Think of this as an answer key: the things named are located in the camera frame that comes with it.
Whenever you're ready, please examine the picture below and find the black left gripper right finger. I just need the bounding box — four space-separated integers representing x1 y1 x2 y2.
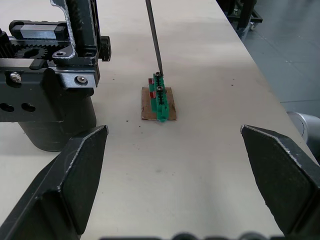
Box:
240 124 320 240

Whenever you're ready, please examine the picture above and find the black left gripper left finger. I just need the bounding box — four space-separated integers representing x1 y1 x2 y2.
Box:
0 124 110 240

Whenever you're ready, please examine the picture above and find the dark Bosch electric screwdriver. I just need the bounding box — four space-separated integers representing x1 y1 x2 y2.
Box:
145 0 164 77

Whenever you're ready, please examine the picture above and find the silver robot body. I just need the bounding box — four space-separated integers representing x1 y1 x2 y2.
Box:
285 111 320 165

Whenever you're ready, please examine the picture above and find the black workpiece gripper body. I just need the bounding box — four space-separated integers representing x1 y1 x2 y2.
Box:
0 19 112 153

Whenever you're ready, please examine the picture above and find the green plastic screw holder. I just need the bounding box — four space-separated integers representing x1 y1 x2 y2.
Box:
148 72 171 124

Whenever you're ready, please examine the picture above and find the brown cardboard square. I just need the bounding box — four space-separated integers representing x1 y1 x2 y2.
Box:
140 86 179 122

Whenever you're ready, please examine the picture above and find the black metal cart frame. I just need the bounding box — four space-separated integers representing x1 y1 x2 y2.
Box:
216 0 264 32

